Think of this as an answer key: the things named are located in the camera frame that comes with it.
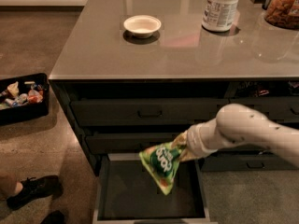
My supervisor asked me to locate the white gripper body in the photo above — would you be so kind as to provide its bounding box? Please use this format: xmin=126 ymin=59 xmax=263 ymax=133
xmin=187 ymin=121 xmax=217 ymax=158

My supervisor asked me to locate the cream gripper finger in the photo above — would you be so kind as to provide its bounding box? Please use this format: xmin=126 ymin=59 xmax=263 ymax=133
xmin=179 ymin=148 xmax=198 ymax=162
xmin=171 ymin=131 xmax=188 ymax=148

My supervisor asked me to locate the green rice chip bag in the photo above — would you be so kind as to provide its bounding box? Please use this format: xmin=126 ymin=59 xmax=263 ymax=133
xmin=139 ymin=142 xmax=183 ymax=195

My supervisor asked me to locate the bottom right drawer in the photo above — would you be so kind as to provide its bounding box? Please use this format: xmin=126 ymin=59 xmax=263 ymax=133
xmin=199 ymin=151 xmax=297 ymax=172

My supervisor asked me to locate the top left drawer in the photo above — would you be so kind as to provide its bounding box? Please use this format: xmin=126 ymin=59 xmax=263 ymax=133
xmin=70 ymin=98 xmax=228 ymax=126

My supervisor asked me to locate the open bottom left drawer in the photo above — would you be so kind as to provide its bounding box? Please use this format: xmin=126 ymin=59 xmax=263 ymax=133
xmin=93 ymin=154 xmax=210 ymax=224

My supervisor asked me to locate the top right drawer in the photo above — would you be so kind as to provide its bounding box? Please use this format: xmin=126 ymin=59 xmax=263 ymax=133
xmin=230 ymin=96 xmax=299 ymax=123

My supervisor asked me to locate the middle left drawer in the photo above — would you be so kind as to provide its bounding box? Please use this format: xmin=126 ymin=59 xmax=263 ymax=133
xmin=85 ymin=133 xmax=178 ymax=154

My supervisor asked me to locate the dark kitchen island cabinet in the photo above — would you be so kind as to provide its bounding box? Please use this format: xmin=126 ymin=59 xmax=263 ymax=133
xmin=50 ymin=0 xmax=299 ymax=171

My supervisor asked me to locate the white bowl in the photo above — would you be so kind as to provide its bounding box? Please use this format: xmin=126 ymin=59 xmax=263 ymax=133
xmin=123 ymin=15 xmax=162 ymax=38

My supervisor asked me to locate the white wipes canister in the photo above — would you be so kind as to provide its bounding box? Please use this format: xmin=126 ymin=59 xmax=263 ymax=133
xmin=202 ymin=0 xmax=239 ymax=32

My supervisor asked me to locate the black shoe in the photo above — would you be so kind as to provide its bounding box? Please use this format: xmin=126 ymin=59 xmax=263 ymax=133
xmin=40 ymin=210 xmax=65 ymax=224
xmin=7 ymin=175 xmax=61 ymax=210

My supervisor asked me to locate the clear jar of snacks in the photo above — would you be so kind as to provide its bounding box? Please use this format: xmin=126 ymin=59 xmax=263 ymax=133
xmin=264 ymin=0 xmax=299 ymax=30

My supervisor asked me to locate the black bin of snacks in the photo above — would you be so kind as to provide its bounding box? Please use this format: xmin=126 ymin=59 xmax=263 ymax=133
xmin=0 ymin=73 xmax=50 ymax=125

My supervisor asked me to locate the person's leg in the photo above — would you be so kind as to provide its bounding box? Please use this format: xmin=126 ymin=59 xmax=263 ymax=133
xmin=0 ymin=173 xmax=23 ymax=200

